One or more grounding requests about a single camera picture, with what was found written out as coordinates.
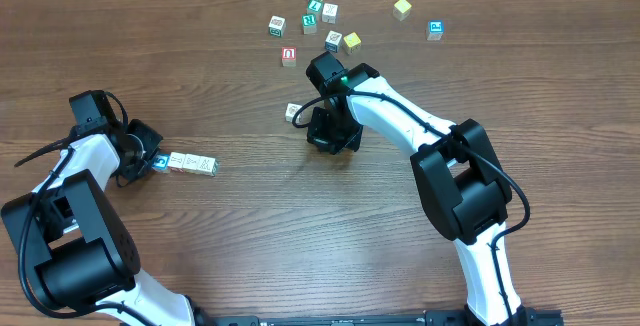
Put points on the blue edged picture block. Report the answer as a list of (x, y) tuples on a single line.
[(333, 41)]

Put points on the blue number five block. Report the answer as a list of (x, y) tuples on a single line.
[(160, 163)]

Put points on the white red edged block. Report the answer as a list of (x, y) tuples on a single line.
[(176, 162)]

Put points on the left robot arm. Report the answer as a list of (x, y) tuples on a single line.
[(75, 255)]

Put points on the white blue edged block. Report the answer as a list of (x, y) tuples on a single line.
[(191, 163)]

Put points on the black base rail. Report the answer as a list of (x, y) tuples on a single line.
[(522, 317)]

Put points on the blue letter P block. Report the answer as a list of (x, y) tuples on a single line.
[(435, 30)]

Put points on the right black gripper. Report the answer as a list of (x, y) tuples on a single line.
[(317, 137)]

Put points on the yellow block near cluster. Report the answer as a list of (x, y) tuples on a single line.
[(352, 43)]

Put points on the red letter U block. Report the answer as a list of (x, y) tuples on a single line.
[(289, 56)]

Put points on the lone white picture block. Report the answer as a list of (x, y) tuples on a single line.
[(292, 113)]

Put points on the far yellow wooden block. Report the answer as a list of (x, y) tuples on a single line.
[(401, 9)]

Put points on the teal letter L block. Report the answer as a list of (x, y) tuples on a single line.
[(315, 7)]

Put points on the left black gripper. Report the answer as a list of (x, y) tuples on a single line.
[(152, 139)]

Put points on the green letter B block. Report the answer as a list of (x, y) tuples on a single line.
[(276, 26)]

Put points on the white patterned wooden block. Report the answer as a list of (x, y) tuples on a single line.
[(329, 13)]

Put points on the teal letter R block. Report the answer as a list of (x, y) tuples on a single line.
[(309, 24)]

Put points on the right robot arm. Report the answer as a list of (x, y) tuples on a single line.
[(462, 187)]

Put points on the white zigzag picture block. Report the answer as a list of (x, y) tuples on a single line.
[(207, 166)]

